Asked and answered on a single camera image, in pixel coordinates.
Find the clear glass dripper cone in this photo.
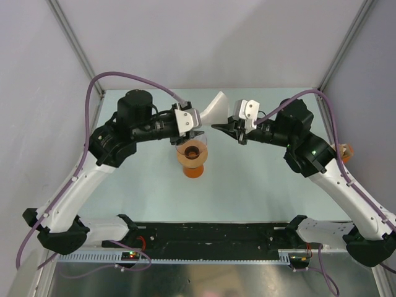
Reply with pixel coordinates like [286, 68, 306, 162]
[175, 133, 208, 161]

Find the white paper coffee filter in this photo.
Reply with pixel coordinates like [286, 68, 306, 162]
[200, 92, 230, 126]

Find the wooden dripper ring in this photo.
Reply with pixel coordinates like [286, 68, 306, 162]
[175, 139, 209, 169]

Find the orange glass carafe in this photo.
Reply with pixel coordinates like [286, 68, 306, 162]
[183, 165, 204, 179]

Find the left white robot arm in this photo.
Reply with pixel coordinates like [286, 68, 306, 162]
[23, 90, 201, 255]

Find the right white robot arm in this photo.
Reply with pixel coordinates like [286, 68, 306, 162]
[211, 99, 395, 267]

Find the orange filter holder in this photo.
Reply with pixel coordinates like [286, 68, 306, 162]
[339, 144, 354, 164]

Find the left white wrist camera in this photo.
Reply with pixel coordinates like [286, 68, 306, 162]
[174, 101, 202, 136]

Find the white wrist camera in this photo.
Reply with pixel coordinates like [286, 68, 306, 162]
[232, 100, 260, 134]
[174, 101, 202, 136]

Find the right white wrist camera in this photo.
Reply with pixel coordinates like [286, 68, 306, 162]
[232, 100, 260, 134]

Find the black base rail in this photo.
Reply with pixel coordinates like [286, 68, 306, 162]
[120, 222, 319, 260]

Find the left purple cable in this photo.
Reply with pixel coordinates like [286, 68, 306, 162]
[15, 71, 189, 279]

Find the purple cable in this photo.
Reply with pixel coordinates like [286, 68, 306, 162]
[15, 71, 189, 279]
[253, 88, 396, 295]

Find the white slotted cable duct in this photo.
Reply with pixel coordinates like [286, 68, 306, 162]
[58, 249, 308, 265]

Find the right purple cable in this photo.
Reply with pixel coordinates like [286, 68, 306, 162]
[253, 88, 396, 295]

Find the right aluminium frame post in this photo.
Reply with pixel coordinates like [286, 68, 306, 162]
[315, 0, 379, 97]

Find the aluminium frame post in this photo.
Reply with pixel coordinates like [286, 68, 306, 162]
[315, 0, 379, 97]
[46, 0, 106, 97]

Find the left aluminium frame post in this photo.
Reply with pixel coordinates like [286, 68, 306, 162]
[46, 0, 106, 97]

